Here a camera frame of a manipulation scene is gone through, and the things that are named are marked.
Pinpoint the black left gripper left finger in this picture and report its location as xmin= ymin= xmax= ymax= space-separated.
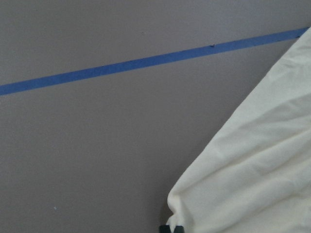
xmin=159 ymin=225 xmax=171 ymax=233

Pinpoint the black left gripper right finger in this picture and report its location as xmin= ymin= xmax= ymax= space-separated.
xmin=173 ymin=225 xmax=185 ymax=233

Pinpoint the beige long-sleeve printed shirt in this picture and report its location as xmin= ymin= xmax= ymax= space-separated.
xmin=166 ymin=31 xmax=311 ymax=233

